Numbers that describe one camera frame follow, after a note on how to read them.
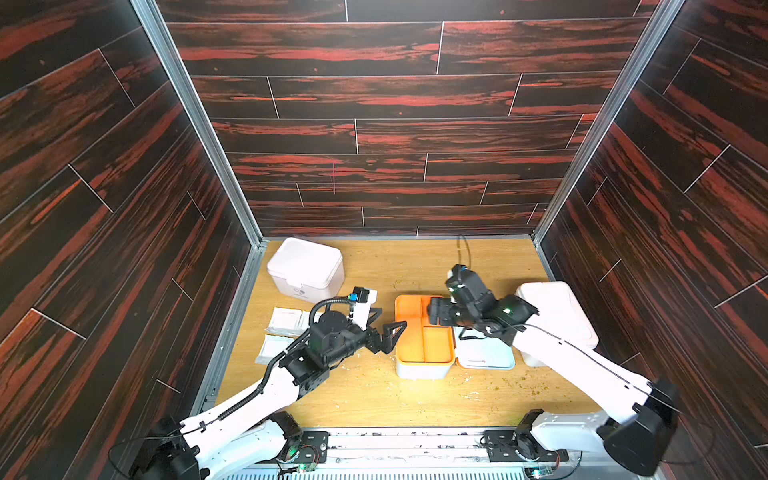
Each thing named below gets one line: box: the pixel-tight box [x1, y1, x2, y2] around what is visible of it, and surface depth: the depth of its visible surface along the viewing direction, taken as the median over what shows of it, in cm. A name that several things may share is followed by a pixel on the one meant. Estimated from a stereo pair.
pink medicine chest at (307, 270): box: [267, 237, 345, 304], surface depth 97 cm
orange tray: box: [395, 295, 455, 365], surface depth 83 cm
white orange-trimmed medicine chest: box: [395, 295, 516, 380], surface depth 83 cm
